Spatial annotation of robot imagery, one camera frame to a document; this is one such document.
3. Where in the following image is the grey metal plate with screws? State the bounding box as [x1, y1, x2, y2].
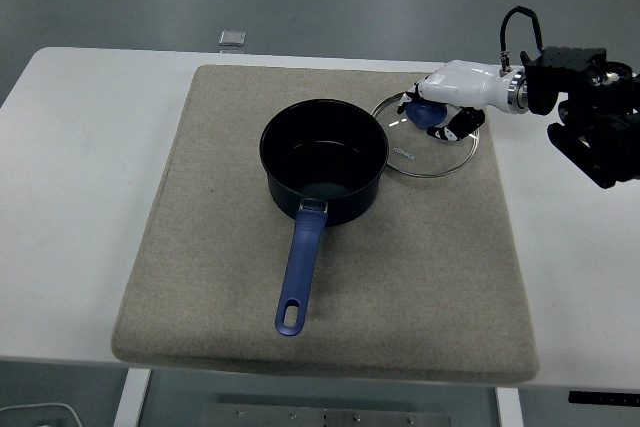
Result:
[202, 401, 454, 427]

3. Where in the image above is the black label strip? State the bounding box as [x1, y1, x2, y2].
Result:
[568, 390, 640, 404]

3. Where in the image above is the beige fabric mat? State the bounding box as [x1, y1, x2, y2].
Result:
[110, 64, 541, 383]

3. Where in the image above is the glass pot lid blue knob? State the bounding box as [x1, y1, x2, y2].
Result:
[370, 91, 481, 179]

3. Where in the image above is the white cable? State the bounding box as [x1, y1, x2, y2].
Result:
[0, 402, 84, 427]

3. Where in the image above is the white table leg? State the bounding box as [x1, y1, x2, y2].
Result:
[112, 368, 152, 427]
[494, 386, 524, 427]

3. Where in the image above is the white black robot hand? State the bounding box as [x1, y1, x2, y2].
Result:
[397, 60, 516, 143]

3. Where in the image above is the dark pot with blue handle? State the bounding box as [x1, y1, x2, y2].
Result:
[258, 98, 390, 337]

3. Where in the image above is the small silver floor plate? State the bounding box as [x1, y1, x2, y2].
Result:
[218, 29, 247, 48]

